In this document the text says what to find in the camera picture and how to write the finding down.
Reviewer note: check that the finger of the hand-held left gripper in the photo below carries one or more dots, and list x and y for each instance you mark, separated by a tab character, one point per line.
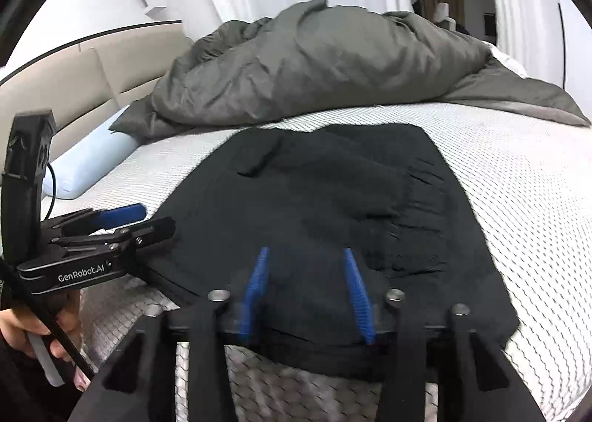
148	232
120	214

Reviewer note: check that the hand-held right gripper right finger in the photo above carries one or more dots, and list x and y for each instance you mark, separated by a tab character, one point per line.
360	297

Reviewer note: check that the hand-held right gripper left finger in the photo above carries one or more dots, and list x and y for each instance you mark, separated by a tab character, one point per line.
254	292

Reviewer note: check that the black pants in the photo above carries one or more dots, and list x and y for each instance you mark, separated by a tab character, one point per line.
323	200

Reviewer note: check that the person's left hand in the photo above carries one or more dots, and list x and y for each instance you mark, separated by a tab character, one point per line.
69	348

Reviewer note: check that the light blue pillow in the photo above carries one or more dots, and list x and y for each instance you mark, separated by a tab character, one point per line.
83	163

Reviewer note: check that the person's dark clothing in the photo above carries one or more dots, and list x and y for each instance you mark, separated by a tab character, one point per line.
23	394

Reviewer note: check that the beige padded headboard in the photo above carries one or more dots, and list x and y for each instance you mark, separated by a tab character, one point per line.
69	79

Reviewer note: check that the white honeycomb pattern mattress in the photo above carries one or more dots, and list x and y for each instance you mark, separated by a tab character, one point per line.
532	218

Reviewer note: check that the grey duvet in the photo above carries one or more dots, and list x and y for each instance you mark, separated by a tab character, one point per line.
300	65

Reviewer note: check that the white bed sheet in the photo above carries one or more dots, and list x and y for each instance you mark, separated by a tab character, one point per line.
506	61

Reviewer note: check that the white chair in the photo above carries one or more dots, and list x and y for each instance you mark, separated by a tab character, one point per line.
444	15

